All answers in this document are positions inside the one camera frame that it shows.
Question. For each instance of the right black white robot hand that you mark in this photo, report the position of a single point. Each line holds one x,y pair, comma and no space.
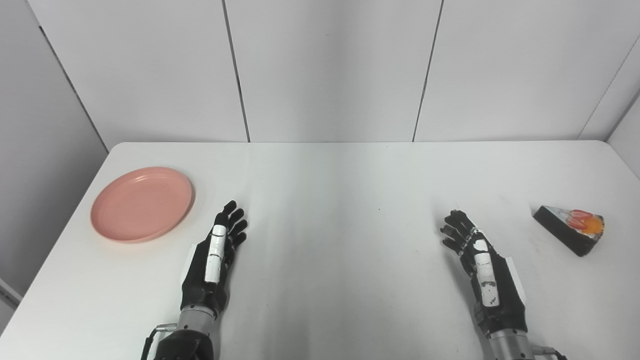
487,280

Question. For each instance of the chocolate cake slice with fruit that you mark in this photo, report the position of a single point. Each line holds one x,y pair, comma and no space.
565,232

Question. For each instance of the pink round plate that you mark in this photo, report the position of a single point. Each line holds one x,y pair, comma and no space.
141,205

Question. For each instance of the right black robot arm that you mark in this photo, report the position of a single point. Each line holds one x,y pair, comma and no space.
510,346

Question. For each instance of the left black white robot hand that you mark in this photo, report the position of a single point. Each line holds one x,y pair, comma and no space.
215,255

